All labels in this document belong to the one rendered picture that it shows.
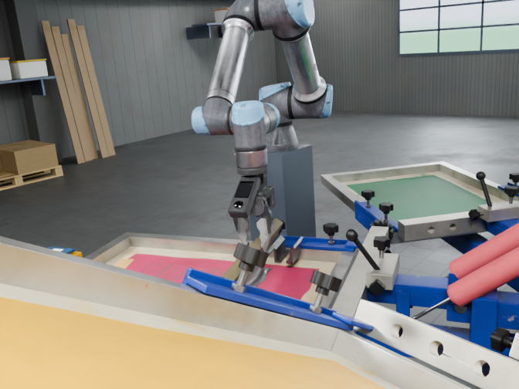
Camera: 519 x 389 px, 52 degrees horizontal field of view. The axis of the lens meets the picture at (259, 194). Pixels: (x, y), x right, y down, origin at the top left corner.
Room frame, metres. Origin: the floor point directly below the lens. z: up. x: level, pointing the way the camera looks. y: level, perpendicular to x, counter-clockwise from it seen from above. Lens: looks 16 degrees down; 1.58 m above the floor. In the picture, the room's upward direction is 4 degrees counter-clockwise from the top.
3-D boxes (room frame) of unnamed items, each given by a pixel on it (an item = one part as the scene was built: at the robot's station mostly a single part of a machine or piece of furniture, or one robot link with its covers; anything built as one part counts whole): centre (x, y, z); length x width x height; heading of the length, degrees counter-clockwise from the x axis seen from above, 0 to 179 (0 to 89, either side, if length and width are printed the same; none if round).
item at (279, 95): (1.94, -0.09, 1.37); 0.13 x 0.12 x 0.14; 71
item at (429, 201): (1.82, -0.65, 1.05); 1.08 x 0.61 x 0.23; 8
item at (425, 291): (1.10, -0.32, 1.02); 0.17 x 0.06 x 0.05; 68
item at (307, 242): (1.48, -0.12, 0.97); 0.30 x 0.05 x 0.07; 68
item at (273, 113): (1.36, 0.00, 1.39); 0.11 x 0.11 x 0.08; 71
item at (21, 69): (7.70, 3.08, 1.43); 0.43 x 0.35 x 0.24; 139
